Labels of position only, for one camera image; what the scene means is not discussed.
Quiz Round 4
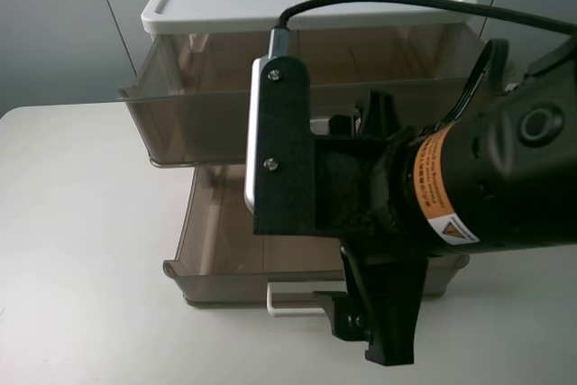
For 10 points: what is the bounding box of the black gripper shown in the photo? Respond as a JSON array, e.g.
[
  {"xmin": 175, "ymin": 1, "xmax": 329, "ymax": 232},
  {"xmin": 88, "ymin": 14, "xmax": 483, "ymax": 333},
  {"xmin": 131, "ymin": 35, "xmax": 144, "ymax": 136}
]
[{"xmin": 313, "ymin": 91, "xmax": 428, "ymax": 365}]

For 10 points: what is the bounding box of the smoky transparent drawer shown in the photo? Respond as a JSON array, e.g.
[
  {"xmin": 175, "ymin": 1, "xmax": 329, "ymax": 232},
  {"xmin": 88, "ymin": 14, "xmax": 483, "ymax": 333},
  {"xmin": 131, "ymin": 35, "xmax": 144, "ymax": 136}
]
[
  {"xmin": 162, "ymin": 163, "xmax": 471, "ymax": 317},
  {"xmin": 120, "ymin": 24, "xmax": 482, "ymax": 167}
]

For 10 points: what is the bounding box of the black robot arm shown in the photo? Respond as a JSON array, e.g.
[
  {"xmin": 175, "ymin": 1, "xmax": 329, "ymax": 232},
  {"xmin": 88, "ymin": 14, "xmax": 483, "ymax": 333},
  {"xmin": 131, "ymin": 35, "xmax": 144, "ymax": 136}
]
[{"xmin": 316, "ymin": 40, "xmax": 576, "ymax": 366}]

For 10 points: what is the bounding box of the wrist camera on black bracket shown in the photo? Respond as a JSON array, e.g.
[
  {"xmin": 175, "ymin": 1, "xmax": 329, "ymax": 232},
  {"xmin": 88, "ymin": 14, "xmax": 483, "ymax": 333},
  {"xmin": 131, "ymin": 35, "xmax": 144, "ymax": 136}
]
[{"xmin": 244, "ymin": 28, "xmax": 316, "ymax": 235}]

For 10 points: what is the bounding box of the black camera cable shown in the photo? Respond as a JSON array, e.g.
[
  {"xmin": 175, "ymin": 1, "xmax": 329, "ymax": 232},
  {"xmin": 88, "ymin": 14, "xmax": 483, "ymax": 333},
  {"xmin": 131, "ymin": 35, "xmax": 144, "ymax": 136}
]
[{"xmin": 272, "ymin": 0, "xmax": 577, "ymax": 57}]

